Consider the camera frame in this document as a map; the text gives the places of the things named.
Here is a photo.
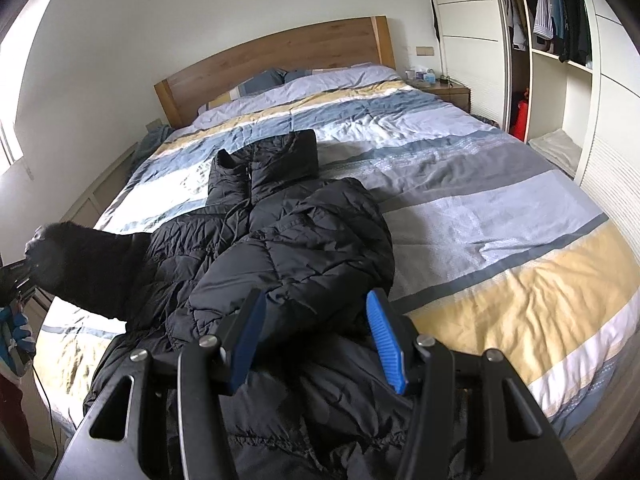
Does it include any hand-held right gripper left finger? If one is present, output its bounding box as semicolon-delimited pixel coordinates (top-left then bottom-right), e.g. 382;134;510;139
52;287;268;480

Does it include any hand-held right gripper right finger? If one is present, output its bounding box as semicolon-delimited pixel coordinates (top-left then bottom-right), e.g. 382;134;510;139
365;289;578;480

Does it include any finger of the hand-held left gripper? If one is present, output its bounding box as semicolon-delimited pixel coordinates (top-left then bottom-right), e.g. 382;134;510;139
0;260;38;302

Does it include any black puffer jacket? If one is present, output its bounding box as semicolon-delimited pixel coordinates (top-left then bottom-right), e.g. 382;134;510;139
25;129;483;480

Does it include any row of hanging clothes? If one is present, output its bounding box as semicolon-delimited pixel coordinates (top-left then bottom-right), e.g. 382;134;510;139
500;0;595;67

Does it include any window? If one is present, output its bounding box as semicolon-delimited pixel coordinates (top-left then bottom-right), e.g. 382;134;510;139
0;15;32;173

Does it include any striped duvet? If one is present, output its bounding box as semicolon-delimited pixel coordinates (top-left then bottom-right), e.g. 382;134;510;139
35;62;638;441

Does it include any grey blanket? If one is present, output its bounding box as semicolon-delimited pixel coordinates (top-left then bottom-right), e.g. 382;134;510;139
131;124;174;172

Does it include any wooden nightstand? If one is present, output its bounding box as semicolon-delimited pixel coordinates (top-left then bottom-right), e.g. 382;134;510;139
412;80;472;114

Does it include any blue pillow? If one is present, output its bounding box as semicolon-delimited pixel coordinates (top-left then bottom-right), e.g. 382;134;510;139
234;67;290;97

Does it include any folded white bedding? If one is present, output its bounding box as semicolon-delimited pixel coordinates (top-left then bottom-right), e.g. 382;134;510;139
527;129;584;177

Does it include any red bag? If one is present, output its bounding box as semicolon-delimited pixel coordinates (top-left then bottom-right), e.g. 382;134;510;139
514;87;531;142

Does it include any lilac pillow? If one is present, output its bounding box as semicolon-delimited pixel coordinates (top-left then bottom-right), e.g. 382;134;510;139
284;62;402;87

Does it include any wooden headboard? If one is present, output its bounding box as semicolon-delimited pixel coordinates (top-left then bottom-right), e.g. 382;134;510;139
153;16;396;128

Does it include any white wardrobe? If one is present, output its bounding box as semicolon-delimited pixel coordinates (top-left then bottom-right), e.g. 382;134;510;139
422;0;640;223

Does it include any black cable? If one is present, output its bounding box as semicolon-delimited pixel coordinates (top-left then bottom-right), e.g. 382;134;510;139
31;352;68;466

